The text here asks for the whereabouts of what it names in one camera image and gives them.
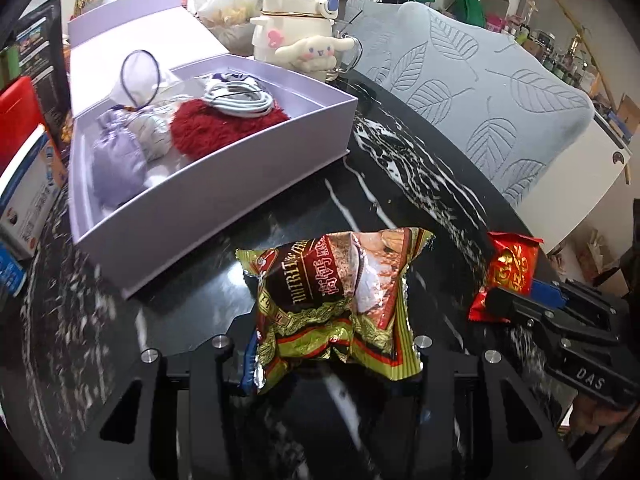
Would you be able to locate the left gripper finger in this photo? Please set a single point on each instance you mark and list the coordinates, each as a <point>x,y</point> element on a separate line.
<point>252,379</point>

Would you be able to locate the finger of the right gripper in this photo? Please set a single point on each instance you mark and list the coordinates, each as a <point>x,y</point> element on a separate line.
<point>547,294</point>
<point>515,308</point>

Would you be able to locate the red gold snack packet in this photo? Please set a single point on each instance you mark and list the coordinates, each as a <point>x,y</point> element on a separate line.
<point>512,267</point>

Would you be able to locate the gold brown snack bag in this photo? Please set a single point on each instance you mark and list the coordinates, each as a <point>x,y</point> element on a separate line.
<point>341,295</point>

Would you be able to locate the purple fluffy scrunchie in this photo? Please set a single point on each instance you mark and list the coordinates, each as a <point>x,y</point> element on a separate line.
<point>118,163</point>

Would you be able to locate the dark red fluffy scrunchie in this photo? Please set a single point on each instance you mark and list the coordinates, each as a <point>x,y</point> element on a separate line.
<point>199,129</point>

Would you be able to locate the white illustrated snack packet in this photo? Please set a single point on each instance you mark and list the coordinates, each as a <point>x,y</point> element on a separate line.
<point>153,132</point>

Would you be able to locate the translucent white pouch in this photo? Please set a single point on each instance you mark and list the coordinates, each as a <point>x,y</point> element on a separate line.
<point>142,83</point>

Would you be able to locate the grey leaf-pattern chair cover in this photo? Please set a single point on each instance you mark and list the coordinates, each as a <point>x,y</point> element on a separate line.
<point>490,97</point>

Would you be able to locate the lavender gift box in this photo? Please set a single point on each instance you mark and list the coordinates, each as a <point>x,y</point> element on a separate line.
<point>186,201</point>

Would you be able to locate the white blue medicine box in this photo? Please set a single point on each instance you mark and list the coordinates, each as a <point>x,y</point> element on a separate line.
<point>30,184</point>

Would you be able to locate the clear glass mug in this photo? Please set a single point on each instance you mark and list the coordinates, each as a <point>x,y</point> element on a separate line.
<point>347,56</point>

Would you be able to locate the cream cinnamoroll water bottle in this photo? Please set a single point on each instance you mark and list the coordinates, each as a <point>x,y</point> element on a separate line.
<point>298,35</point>

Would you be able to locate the clear plastic food bag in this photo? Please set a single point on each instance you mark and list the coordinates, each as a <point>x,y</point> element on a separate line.
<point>230,22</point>

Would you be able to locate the black printed package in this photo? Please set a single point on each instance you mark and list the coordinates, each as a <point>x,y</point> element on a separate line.
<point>40,48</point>

